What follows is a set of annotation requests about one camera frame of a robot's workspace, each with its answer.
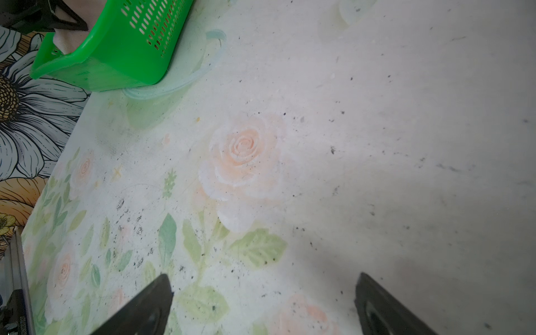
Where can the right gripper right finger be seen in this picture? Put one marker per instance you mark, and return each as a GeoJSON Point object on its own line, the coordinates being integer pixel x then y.
{"type": "Point", "coordinates": [381, 313]}

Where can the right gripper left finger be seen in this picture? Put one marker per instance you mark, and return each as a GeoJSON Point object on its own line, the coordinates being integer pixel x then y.
{"type": "Point", "coordinates": [146, 313]}

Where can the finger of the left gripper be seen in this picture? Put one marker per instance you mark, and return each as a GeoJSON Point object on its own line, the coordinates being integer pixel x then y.
{"type": "Point", "coordinates": [26, 16]}

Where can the pink towel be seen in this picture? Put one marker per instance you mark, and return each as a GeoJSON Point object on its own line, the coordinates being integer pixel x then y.
{"type": "Point", "coordinates": [84, 15]}

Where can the green plastic basket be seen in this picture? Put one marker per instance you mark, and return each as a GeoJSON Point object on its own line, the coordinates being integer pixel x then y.
{"type": "Point", "coordinates": [130, 46]}

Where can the aluminium front rail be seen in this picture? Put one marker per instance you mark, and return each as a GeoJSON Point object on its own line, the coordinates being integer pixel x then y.
{"type": "Point", "coordinates": [16, 309]}

